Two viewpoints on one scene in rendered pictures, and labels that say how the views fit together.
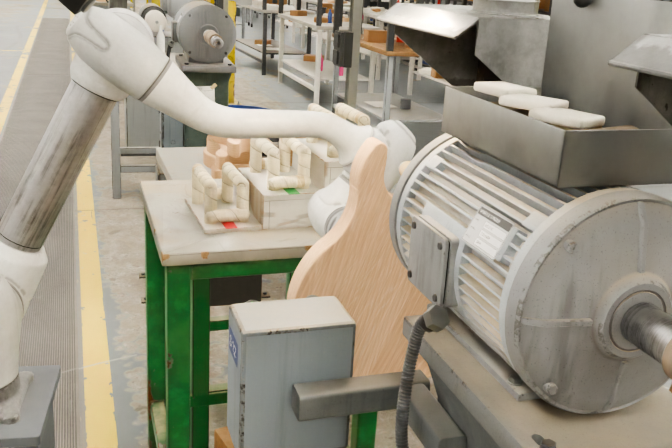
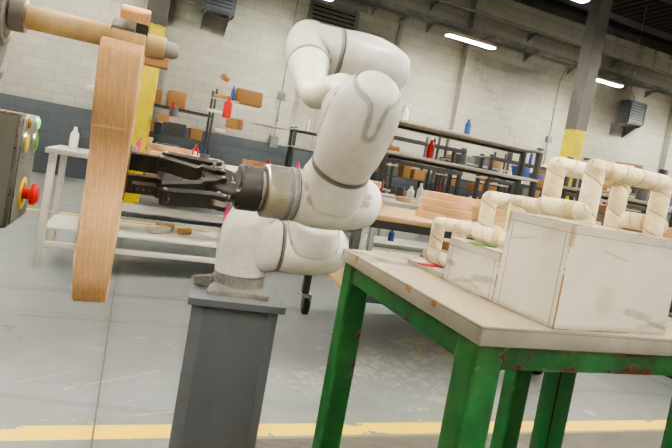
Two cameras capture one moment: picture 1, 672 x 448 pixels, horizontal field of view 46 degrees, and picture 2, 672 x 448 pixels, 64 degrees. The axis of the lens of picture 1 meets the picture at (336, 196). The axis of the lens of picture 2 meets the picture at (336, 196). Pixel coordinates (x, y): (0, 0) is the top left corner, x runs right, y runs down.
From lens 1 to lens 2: 189 cm
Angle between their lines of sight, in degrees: 87
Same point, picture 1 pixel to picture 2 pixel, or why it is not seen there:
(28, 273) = (297, 231)
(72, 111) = not seen: hidden behind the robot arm
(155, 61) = (295, 43)
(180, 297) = (343, 296)
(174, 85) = (294, 60)
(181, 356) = (332, 358)
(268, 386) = not seen: outside the picture
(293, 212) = (469, 269)
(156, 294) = (506, 391)
